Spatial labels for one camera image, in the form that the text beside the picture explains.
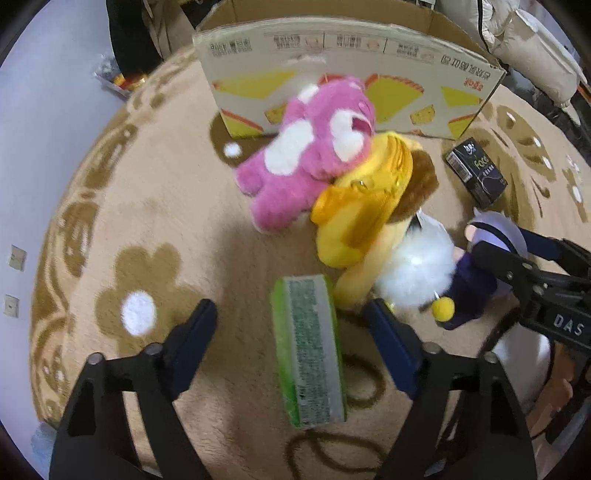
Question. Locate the pink plush bear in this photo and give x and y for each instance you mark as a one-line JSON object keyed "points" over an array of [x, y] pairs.
{"points": [[304, 147]]}

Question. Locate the wall socket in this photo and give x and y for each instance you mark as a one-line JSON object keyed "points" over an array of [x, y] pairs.
{"points": [[10, 304], [17, 256]]}

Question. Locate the person's right hand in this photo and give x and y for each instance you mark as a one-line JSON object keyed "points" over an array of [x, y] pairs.
{"points": [[556, 392]]}

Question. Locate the beige flower rug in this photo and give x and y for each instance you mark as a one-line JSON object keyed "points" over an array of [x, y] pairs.
{"points": [[152, 230]]}

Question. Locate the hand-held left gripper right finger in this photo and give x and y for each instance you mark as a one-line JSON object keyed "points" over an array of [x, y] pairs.
{"points": [[388, 339]]}

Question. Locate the cardboard box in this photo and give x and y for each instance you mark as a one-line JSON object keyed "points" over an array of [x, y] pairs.
{"points": [[351, 87]]}

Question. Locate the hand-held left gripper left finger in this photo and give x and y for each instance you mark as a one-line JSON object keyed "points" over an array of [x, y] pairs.
{"points": [[196, 332]]}

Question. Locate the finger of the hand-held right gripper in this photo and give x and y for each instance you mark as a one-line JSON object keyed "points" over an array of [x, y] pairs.
{"points": [[554, 247], [501, 265]]}

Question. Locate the purple-clothed doll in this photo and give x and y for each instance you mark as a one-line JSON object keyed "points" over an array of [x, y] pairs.
{"points": [[471, 284]]}

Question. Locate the black carton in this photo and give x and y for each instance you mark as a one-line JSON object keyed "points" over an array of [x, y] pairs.
{"points": [[478, 170]]}

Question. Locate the dark clothing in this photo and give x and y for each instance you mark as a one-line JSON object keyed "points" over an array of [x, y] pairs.
{"points": [[134, 32]]}

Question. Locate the white cloth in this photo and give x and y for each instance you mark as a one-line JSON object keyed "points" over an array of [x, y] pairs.
{"points": [[521, 364]]}

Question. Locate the clear bag of small things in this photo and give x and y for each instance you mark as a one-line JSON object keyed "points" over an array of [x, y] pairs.
{"points": [[113, 76]]}

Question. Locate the white fluffy plush toy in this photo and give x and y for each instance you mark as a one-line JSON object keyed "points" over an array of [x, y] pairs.
{"points": [[418, 267]]}

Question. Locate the green tissue pack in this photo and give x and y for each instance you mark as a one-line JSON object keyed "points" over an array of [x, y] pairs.
{"points": [[311, 350]]}

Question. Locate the yellow plush toy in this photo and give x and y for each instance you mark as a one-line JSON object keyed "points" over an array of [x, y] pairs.
{"points": [[360, 207]]}

